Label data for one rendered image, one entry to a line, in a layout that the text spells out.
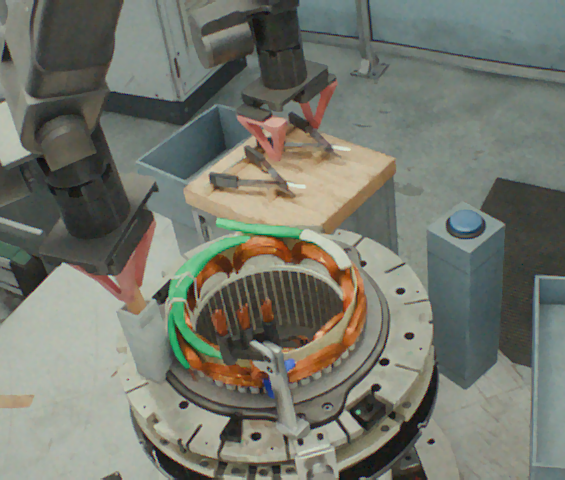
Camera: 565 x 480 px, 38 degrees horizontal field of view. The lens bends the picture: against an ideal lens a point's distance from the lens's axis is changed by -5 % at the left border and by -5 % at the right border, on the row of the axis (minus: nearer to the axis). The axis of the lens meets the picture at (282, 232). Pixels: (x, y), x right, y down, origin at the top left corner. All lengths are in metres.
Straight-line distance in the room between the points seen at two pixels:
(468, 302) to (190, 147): 0.47
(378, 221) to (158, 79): 2.19
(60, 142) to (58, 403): 0.77
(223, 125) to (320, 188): 0.27
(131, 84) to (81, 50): 2.83
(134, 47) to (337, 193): 2.25
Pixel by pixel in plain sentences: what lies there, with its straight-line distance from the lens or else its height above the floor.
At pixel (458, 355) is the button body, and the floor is 0.84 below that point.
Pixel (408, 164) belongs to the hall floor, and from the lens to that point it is 2.94.
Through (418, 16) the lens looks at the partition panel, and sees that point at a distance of 3.28.
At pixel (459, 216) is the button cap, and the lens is 1.05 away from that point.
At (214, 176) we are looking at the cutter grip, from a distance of 1.08.
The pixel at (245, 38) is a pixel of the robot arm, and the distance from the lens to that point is 1.01.
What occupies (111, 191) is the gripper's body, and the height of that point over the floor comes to 1.33.
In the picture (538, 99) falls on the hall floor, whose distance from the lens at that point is 3.29.
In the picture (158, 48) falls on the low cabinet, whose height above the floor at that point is 0.34.
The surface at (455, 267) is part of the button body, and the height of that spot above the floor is 1.00.
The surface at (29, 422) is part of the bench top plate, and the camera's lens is 1.30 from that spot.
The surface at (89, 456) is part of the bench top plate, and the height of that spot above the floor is 0.78.
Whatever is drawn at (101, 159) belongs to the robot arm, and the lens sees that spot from 0.66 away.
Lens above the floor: 1.71
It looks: 39 degrees down
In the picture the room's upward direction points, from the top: 10 degrees counter-clockwise
